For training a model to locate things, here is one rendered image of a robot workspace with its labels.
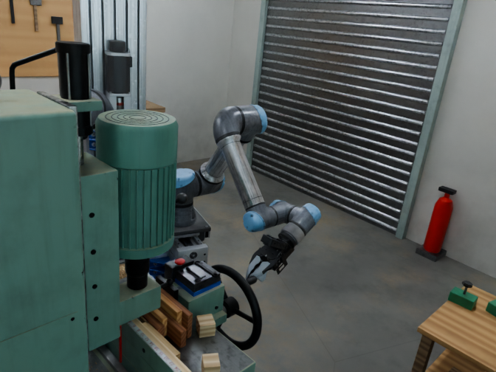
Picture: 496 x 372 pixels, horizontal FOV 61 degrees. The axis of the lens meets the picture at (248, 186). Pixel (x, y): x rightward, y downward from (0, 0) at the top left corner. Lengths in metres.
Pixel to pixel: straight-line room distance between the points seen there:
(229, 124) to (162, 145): 0.67
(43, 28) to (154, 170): 3.49
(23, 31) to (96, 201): 3.47
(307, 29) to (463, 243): 2.45
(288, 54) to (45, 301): 4.06
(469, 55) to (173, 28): 2.91
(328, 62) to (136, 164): 3.56
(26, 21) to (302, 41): 2.54
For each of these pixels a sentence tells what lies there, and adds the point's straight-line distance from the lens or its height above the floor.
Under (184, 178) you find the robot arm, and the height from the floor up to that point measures 1.04.
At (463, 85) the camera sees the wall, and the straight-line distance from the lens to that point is 3.74.
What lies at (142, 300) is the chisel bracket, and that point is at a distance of 1.13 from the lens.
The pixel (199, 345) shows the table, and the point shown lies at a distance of 1.17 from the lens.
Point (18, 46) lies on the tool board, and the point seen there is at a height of 1.30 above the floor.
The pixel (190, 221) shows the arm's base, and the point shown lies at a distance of 1.90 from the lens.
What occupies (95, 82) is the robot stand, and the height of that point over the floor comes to 1.41.
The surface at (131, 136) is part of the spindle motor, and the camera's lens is 0.89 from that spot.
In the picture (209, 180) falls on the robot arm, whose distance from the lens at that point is 1.88.
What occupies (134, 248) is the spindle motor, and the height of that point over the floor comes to 1.19.
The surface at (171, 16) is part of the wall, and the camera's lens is 4.91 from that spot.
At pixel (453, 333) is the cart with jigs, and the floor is 0.53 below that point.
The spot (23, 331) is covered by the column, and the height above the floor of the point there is 1.12.
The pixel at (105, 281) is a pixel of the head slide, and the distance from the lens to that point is 0.99.
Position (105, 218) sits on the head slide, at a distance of 0.92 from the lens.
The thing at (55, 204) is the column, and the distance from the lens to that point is 0.81.
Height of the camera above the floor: 1.69
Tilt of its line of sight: 21 degrees down
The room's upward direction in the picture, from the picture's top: 6 degrees clockwise
